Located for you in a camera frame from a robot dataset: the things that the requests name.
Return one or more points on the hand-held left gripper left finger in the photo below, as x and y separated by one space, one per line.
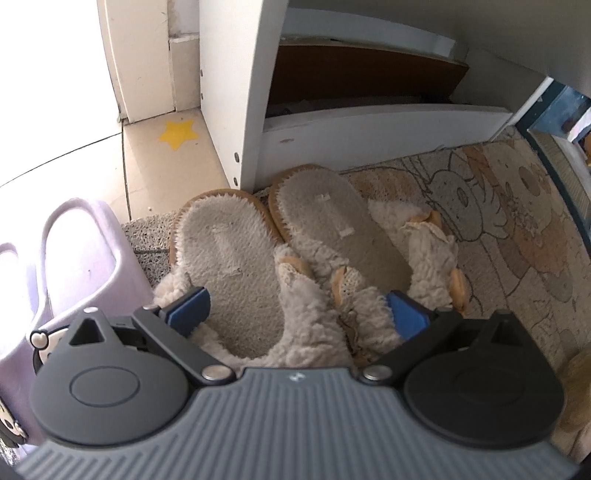
189 310

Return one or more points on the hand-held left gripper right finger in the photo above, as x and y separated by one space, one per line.
406 314

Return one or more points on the cream fluffy bow slipper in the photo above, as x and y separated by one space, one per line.
231 258
332 217

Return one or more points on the white shoe cabinet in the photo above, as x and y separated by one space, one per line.
226 92

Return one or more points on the printed cartoon doormat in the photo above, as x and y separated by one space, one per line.
508 230

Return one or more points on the yellow star sticker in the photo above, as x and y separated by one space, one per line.
179 134

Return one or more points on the brown ribbed outdoor mat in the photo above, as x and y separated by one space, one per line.
568 157

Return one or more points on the white door frame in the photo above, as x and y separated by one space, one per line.
138 60

